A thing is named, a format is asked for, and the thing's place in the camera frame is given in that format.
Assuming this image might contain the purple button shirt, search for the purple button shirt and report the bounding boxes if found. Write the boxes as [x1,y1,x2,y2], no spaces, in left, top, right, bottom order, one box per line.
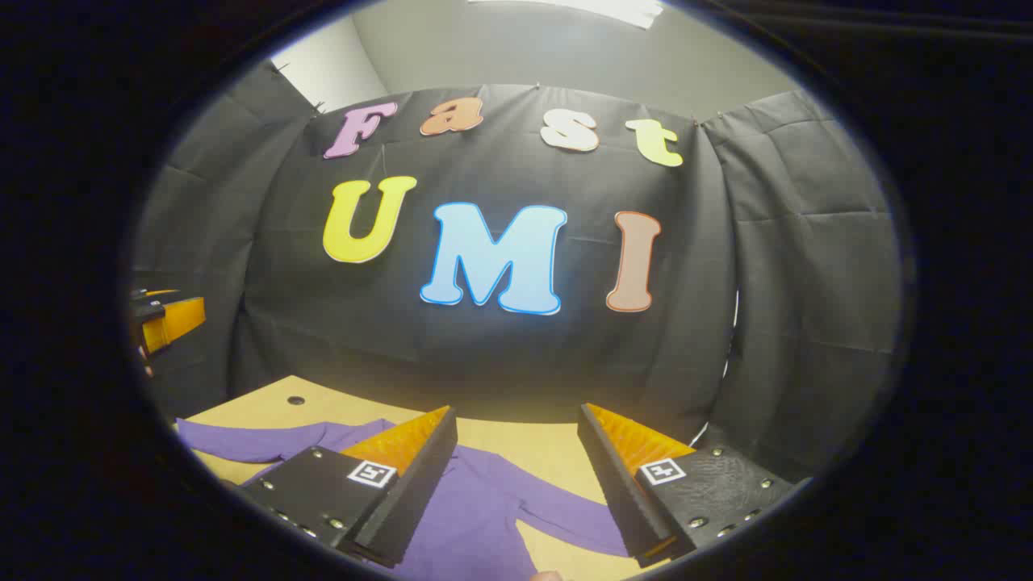
[176,418,630,581]

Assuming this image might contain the white cable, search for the white cable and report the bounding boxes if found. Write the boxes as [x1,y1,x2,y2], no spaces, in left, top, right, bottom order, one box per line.
[704,289,740,441]

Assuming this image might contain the ceiling light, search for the ceiling light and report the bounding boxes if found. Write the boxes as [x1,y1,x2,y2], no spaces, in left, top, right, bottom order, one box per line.
[468,0,664,30]

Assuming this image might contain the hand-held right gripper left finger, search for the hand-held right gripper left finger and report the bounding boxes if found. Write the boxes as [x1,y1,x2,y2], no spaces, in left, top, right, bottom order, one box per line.
[239,405,459,569]

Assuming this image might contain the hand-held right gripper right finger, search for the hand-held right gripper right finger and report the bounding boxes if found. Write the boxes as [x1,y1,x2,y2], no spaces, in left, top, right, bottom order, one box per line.
[577,403,800,569]

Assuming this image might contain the black backdrop cloth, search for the black backdrop cloth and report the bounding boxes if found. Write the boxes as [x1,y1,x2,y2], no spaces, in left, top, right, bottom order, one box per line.
[129,61,905,485]

